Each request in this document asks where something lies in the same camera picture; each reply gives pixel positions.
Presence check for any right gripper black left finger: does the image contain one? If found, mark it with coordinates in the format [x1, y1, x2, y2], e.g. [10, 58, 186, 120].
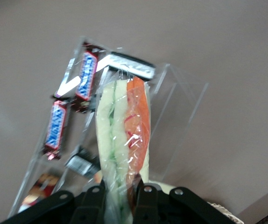
[0, 183, 107, 224]

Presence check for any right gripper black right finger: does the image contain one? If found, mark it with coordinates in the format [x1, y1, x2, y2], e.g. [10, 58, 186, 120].
[132, 183, 237, 224]

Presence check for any triangle sandwich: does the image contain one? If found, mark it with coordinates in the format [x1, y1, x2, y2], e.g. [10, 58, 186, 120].
[95, 70, 152, 224]

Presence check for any oval light wicker tray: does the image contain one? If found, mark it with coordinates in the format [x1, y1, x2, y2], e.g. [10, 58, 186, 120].
[205, 201, 245, 224]

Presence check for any black box with white label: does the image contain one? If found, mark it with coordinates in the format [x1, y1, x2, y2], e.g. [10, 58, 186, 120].
[65, 146, 101, 179]
[108, 51, 157, 82]

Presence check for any red tartan Walkers shortbread box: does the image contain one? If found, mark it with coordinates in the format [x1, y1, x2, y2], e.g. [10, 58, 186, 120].
[18, 172, 61, 213]

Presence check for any Snickers chocolate bar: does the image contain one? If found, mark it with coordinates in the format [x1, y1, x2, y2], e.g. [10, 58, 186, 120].
[70, 42, 105, 114]
[41, 99, 69, 161]

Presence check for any clear acrylic tiered display stand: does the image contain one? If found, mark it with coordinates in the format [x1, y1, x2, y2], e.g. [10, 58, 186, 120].
[7, 36, 209, 218]

